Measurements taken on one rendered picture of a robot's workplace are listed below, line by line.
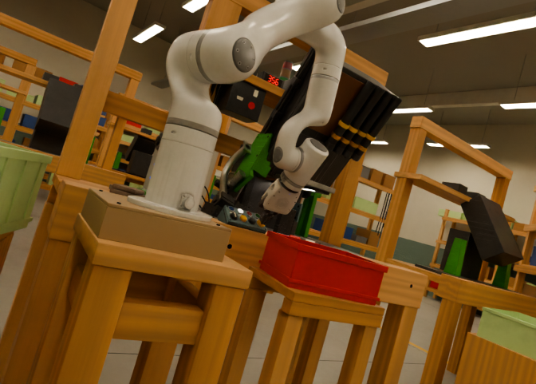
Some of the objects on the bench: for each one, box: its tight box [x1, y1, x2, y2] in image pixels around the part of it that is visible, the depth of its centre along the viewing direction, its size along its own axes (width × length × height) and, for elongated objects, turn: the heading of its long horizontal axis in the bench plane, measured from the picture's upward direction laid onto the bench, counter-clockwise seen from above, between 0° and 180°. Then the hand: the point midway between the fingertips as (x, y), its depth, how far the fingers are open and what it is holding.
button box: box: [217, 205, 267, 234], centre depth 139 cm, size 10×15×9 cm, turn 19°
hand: (265, 217), depth 138 cm, fingers closed
